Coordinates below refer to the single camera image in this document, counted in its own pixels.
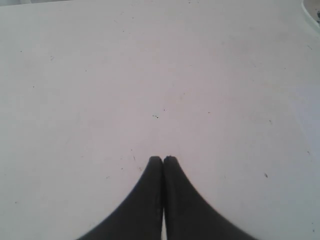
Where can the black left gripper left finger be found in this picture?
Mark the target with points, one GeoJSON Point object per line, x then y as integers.
{"type": "Point", "coordinates": [140, 215]}

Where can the white plate with blue paint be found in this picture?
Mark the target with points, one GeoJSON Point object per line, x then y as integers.
{"type": "Point", "coordinates": [311, 9]}

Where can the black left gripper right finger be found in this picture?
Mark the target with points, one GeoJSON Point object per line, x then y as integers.
{"type": "Point", "coordinates": [187, 214]}

